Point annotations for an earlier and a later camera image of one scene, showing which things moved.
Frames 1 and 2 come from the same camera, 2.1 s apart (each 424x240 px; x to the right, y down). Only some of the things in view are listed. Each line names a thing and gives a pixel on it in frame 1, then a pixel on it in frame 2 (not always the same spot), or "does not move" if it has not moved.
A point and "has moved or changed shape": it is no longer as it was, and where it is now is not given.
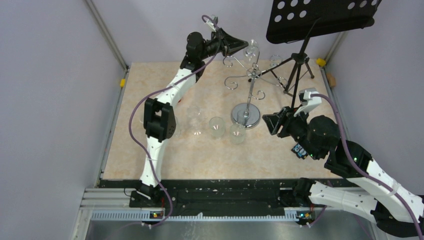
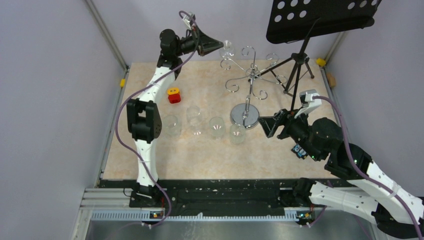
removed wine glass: (194, 114) does not move
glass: (217, 126) does not move
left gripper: (228, 44) -> (205, 44)
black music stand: (295, 20) does not move
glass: (237, 133) does not move
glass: (251, 51) has moved or changed shape
